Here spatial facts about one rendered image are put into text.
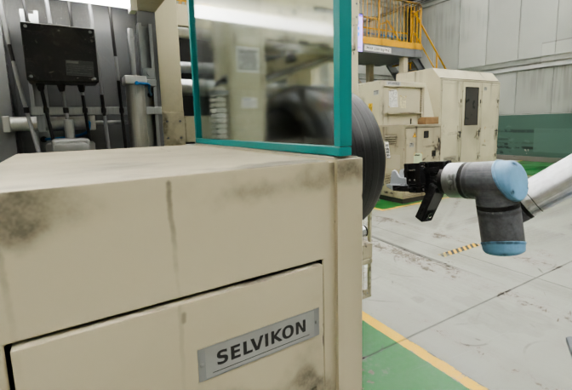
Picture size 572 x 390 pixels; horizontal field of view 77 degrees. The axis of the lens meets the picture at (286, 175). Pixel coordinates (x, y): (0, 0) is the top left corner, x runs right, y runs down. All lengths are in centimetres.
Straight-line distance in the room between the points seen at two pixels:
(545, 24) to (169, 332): 1333
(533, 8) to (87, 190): 1360
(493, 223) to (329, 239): 55
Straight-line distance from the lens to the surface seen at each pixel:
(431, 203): 104
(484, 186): 93
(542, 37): 1344
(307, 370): 49
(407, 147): 598
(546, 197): 107
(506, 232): 95
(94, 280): 36
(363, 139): 119
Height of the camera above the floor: 131
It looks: 8 degrees down
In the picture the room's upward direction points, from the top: 2 degrees counter-clockwise
